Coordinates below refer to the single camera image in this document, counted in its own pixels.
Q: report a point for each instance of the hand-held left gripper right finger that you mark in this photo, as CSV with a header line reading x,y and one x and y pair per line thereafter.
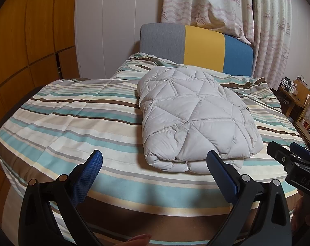
x,y
226,176

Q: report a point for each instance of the ship print curtain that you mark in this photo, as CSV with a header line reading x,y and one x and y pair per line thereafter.
x,y
206,2
270,30

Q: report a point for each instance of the wooden desk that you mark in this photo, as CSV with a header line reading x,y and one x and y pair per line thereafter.
x,y
289,100

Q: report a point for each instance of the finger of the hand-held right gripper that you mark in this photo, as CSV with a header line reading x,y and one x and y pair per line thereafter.
x,y
279,153
301,152

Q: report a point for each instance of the wooden chair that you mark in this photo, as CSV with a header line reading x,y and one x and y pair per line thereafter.
x,y
308,115

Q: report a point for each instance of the person's right hand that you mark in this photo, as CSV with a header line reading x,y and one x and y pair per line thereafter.
x,y
303,212

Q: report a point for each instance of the person's left hand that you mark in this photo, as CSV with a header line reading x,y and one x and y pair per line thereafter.
x,y
139,240

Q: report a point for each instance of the grey yellow blue headboard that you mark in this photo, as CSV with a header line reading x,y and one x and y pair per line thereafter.
x,y
203,46

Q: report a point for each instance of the wooden wardrobe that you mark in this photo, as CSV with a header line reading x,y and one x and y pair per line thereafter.
x,y
24,43

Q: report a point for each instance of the light grey quilted jacket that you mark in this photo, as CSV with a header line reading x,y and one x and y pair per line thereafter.
x,y
196,112

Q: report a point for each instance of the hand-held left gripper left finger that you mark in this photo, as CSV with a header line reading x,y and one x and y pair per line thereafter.
x,y
87,174

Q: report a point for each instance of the desk clutter pile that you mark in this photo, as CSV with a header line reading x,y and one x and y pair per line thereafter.
x,y
288,84

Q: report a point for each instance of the striped blanket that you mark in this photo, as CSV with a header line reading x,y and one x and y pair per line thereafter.
x,y
67,123

